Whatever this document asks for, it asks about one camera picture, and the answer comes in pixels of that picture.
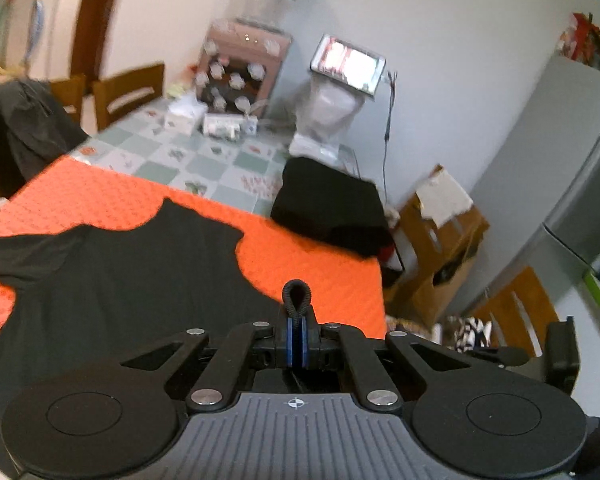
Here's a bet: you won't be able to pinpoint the orange patterned table mat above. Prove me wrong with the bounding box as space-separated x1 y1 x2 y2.
0 154 389 361

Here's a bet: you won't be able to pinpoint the white tissue box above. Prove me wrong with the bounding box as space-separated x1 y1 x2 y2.
163 93 208 136

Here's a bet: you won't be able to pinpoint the colourful hula hoop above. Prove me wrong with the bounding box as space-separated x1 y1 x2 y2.
0 0 45 76

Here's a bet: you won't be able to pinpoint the checkered tablecloth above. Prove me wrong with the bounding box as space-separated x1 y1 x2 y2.
71 99 290 217

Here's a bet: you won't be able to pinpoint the cardboard box with paper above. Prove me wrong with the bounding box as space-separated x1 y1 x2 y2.
385 165 490 327

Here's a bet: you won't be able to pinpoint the far wooden chair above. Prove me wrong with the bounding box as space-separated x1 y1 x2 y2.
92 63 166 131

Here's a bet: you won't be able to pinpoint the wooden chair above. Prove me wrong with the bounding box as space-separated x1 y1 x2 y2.
92 63 166 131
471 266 559 358
50 75 86 125

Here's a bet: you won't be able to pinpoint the brown water dispenser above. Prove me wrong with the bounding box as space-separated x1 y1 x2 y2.
193 20 292 117

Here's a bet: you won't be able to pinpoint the white power strip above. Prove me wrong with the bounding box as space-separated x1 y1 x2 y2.
202 113 259 142

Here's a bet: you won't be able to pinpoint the folded black garment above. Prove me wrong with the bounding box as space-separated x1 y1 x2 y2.
271 157 392 258

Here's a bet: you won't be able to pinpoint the right side wooden chair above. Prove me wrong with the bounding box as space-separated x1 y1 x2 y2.
471 266 559 358

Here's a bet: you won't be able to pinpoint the white plastic bag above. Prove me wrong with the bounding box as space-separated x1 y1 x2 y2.
289 75 366 167

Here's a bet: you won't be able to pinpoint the middle wooden chair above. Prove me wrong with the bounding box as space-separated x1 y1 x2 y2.
50 75 86 125

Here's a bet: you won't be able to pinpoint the dark clothes on chair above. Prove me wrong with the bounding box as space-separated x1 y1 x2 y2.
0 78 87 198

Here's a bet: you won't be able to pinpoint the black long-sleeve shirt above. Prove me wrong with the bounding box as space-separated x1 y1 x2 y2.
0 200 311 474

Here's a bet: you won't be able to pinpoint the grey refrigerator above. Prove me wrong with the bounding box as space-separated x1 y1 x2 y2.
450 56 600 312

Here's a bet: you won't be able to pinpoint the brown wooden door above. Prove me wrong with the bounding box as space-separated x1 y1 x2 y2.
70 0 116 92

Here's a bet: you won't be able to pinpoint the tablet on stand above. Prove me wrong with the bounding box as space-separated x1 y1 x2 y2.
310 35 387 98

